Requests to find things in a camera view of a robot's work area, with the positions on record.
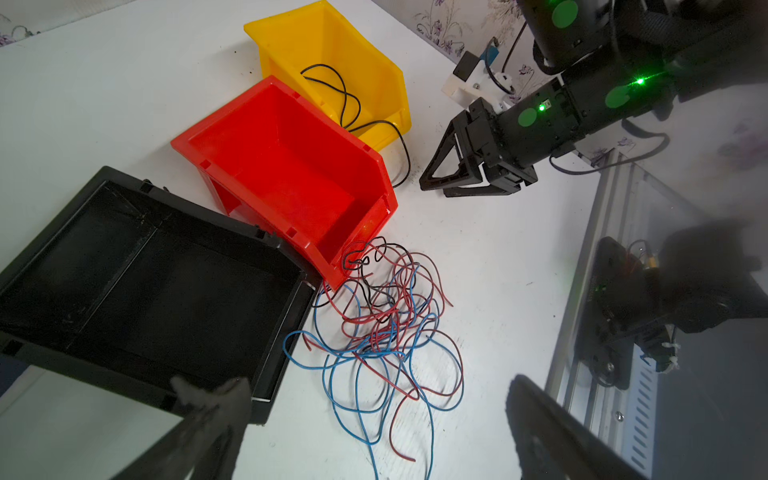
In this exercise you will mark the red plastic bin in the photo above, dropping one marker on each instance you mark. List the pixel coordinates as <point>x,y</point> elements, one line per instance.
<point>272,158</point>

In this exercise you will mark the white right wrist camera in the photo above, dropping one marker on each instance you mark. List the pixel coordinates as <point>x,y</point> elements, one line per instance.
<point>474,78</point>

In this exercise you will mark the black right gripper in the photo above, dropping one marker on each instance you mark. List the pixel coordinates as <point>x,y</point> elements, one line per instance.
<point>484,154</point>

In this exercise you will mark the white ventilation grille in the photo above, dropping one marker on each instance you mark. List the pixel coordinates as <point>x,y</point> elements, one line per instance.
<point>638,438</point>

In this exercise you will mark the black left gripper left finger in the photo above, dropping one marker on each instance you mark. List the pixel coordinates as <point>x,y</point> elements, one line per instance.
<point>206,443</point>

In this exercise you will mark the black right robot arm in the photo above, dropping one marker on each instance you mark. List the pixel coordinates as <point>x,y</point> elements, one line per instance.
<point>607,62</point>

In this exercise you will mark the black plastic bin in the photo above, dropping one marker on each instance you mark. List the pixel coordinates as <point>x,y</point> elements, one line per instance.
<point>130,286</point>

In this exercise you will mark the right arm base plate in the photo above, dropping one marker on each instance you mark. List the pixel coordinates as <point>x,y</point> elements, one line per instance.
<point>622,311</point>

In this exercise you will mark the aluminium rail frame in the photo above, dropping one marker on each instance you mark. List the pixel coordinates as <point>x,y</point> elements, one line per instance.
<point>615,396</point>

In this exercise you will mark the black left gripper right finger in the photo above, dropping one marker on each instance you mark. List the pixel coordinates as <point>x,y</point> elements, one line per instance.
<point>552,444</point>

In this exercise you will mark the yellow plastic bin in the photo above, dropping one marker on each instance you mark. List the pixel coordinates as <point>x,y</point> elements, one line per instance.
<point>319,54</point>

